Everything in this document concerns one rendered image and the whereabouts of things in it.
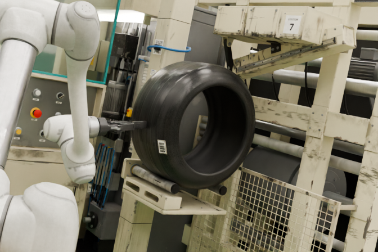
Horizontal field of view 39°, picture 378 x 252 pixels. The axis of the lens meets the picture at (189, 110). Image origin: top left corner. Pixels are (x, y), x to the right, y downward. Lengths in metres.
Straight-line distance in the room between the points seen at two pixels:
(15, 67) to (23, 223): 0.45
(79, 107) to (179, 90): 0.54
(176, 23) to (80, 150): 0.98
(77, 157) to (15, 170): 0.77
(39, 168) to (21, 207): 1.34
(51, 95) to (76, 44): 1.10
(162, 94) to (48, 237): 1.05
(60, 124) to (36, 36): 0.54
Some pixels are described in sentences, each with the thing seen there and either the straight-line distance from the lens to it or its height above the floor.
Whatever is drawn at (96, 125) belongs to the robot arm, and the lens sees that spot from 2.13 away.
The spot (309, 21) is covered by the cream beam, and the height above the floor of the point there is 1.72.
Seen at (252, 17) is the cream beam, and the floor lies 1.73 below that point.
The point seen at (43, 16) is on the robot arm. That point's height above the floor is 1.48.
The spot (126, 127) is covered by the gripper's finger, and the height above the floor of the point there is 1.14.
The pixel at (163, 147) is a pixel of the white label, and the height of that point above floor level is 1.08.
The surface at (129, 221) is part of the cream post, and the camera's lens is 2.74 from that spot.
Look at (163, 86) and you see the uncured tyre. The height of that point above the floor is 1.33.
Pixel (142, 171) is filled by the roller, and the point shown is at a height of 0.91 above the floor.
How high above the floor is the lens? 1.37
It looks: 3 degrees down
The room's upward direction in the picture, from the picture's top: 11 degrees clockwise
